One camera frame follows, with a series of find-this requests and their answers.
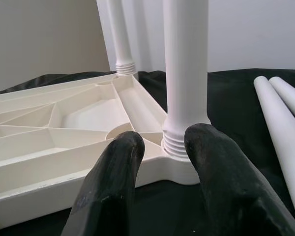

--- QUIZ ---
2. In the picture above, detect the black table cloth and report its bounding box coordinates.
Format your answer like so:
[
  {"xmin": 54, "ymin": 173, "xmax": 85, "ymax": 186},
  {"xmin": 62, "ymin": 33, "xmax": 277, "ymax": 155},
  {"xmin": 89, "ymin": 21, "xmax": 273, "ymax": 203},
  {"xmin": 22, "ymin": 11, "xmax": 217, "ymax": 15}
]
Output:
[{"xmin": 0, "ymin": 68, "xmax": 295, "ymax": 236}]

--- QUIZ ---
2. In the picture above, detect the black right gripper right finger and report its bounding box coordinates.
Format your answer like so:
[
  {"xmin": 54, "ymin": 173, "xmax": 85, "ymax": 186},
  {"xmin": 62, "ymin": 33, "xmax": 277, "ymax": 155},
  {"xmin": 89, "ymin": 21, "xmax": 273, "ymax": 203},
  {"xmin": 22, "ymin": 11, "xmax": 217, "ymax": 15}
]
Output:
[{"xmin": 183, "ymin": 122, "xmax": 295, "ymax": 236}]

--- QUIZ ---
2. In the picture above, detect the white plastic table leg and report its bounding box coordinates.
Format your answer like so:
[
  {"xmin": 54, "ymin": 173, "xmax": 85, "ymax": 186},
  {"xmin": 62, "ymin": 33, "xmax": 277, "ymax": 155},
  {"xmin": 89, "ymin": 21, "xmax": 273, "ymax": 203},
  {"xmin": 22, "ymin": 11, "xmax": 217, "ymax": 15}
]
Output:
[
  {"xmin": 269, "ymin": 76, "xmax": 295, "ymax": 128},
  {"xmin": 253, "ymin": 76, "xmax": 295, "ymax": 222},
  {"xmin": 107, "ymin": 0, "xmax": 136, "ymax": 76},
  {"xmin": 161, "ymin": 0, "xmax": 212, "ymax": 163}
]

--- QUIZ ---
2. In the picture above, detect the white plastic table top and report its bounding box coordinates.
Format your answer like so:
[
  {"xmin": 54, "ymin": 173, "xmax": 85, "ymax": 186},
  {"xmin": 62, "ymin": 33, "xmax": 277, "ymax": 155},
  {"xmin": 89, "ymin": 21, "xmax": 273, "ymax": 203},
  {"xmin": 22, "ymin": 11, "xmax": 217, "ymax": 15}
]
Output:
[{"xmin": 0, "ymin": 71, "xmax": 203, "ymax": 233}]

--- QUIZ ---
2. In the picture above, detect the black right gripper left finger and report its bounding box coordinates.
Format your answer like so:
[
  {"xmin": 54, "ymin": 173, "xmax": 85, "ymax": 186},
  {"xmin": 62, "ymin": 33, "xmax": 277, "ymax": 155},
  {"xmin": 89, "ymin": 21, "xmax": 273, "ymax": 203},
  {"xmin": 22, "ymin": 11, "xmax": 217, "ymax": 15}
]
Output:
[{"xmin": 60, "ymin": 130, "xmax": 146, "ymax": 236}]

